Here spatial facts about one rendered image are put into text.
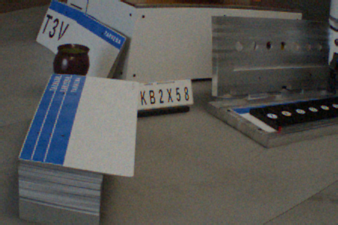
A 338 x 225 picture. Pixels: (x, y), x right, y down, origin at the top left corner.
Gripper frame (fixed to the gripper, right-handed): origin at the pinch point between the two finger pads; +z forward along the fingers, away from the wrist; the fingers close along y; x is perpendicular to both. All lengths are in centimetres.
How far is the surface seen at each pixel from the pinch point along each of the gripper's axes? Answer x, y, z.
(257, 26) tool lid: 18.1, -19.3, -13.1
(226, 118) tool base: 16.2, -35.6, 4.1
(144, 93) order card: 31, -44, 1
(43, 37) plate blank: 78, -21, 4
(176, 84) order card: 27.8, -36.9, -0.1
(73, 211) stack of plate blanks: 13, -96, 0
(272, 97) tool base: 12.9, -15.9, 3.6
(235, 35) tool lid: 20.8, -26.0, -11.3
